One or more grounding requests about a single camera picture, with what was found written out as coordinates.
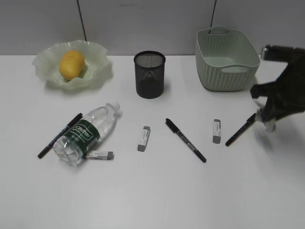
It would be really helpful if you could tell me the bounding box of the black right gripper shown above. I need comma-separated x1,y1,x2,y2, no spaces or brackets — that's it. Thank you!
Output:
250,44,305,122

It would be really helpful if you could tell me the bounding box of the waste paper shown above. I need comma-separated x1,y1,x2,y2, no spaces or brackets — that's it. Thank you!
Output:
256,100,278,133

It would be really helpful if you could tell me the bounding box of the black marker pen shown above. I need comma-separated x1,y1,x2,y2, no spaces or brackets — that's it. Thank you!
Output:
165,118,206,163
38,113,83,159
225,113,256,146

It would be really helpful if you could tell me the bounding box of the clear plastic water bottle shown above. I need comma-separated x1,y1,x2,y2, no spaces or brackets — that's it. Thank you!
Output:
53,102,120,165

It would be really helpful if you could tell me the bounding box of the yellow mango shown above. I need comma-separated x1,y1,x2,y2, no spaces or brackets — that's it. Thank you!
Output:
59,50,85,81

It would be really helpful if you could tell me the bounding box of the pale green woven basket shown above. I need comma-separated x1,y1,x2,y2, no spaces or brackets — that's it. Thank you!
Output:
195,26,260,92

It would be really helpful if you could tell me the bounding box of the grey white eraser right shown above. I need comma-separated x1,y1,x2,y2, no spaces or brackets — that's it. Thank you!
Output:
213,119,221,144

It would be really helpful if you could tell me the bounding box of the grey white eraser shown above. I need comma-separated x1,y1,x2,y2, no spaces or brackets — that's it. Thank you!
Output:
137,126,151,152
83,150,114,160
213,119,221,144

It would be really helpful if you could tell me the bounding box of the black mesh pen holder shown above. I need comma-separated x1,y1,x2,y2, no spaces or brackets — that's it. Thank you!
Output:
133,51,166,99

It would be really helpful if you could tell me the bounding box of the grey white eraser middle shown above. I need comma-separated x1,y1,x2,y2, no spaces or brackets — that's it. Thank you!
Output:
137,126,151,152

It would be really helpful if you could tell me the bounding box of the pale green wavy plate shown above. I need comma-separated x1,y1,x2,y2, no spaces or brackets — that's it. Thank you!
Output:
32,40,112,90

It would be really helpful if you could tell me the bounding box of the grey white eraser left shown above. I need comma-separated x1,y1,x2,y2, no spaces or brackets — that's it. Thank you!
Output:
83,150,114,160

